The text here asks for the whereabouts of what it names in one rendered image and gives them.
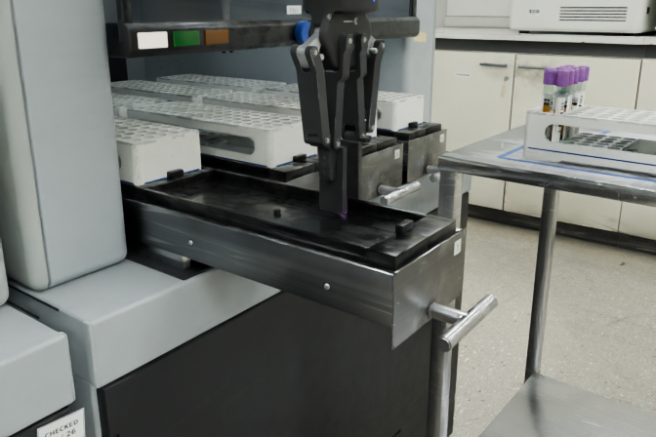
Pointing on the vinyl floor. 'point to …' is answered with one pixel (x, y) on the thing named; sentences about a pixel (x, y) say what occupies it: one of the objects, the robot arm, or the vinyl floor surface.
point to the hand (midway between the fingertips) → (341, 176)
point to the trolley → (535, 414)
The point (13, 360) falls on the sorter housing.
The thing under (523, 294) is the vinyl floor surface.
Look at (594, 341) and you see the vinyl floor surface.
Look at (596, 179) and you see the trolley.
